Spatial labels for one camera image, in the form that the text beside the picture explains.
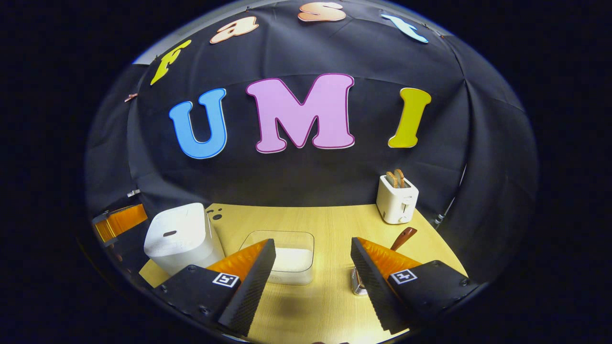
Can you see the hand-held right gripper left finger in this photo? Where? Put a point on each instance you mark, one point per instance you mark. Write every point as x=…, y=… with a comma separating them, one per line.
x=251, y=286

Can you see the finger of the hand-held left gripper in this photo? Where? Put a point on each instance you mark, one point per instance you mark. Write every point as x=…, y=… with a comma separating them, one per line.
x=124, y=220

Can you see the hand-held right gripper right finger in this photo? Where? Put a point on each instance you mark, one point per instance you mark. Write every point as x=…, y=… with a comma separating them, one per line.
x=373, y=286

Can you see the white rice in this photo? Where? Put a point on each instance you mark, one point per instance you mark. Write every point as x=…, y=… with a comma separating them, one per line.
x=294, y=260

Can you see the white rice cooker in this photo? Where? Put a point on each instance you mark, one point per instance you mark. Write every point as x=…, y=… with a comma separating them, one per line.
x=181, y=234

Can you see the brown wooden spoon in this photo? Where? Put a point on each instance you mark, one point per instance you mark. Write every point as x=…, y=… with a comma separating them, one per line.
x=405, y=235

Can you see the clear plastic container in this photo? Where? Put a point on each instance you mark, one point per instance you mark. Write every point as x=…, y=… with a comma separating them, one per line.
x=291, y=239

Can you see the white toaster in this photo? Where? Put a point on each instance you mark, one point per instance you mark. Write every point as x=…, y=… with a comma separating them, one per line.
x=397, y=203

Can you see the backdrop stand pole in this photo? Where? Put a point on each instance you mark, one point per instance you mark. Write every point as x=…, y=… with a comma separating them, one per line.
x=439, y=220

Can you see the brown toast slice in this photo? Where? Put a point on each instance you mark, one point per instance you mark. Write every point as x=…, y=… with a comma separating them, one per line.
x=399, y=177
x=392, y=179

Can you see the black backdrop cloth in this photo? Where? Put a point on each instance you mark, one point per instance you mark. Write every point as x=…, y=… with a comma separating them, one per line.
x=296, y=177

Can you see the copper cloth clip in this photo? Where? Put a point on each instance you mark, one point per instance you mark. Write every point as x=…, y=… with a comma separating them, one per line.
x=130, y=97

